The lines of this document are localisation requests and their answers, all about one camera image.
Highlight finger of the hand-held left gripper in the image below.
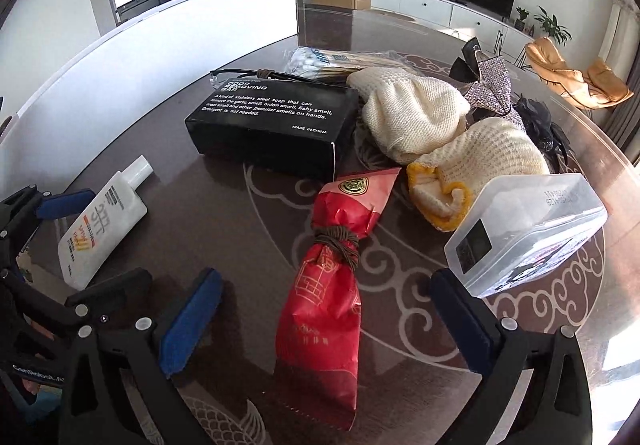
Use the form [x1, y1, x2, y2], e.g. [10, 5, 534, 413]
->
[0, 185, 97, 246]
[65, 269, 153, 326]

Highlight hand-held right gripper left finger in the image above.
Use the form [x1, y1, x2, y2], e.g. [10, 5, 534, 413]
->
[60, 267, 223, 445]

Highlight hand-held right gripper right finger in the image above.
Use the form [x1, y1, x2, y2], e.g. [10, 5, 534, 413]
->
[430, 267, 593, 445]

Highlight white sunscreen bottle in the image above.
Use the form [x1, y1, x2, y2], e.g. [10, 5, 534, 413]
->
[57, 155, 153, 291]

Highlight red packet with string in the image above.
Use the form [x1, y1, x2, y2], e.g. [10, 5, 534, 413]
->
[274, 167, 403, 432]

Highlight white partition board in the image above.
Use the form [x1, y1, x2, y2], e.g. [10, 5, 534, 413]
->
[0, 0, 299, 186]

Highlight cream knitted glove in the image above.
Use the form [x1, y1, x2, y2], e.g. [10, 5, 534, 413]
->
[347, 67, 471, 164]
[406, 117, 551, 232]

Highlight black flower hair clip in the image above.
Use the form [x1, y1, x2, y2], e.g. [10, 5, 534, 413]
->
[515, 95, 571, 170]

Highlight bag of wooden sticks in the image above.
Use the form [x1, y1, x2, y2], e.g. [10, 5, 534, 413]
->
[282, 46, 416, 86]

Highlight clear plastic case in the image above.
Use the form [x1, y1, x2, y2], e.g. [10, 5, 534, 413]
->
[444, 173, 608, 298]

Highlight clear glasses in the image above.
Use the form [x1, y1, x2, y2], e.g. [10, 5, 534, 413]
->
[209, 67, 286, 92]

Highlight black cardboard box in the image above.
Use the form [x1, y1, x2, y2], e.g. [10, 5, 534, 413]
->
[184, 80, 361, 180]

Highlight sparkly bow hair clip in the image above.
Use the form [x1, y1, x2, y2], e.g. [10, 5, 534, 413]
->
[450, 37, 526, 126]

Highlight grey curtain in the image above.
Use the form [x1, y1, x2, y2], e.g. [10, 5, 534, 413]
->
[612, 70, 640, 166]

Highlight orange lounge chair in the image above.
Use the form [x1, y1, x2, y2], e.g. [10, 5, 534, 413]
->
[525, 37, 585, 90]
[575, 57, 635, 110]

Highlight large leafy potted plant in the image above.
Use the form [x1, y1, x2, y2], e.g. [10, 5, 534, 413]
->
[534, 6, 572, 46]

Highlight white television console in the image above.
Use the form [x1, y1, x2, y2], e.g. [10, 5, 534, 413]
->
[354, 0, 538, 60]

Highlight cream curtain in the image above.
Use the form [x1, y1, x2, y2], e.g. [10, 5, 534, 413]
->
[598, 0, 637, 72]

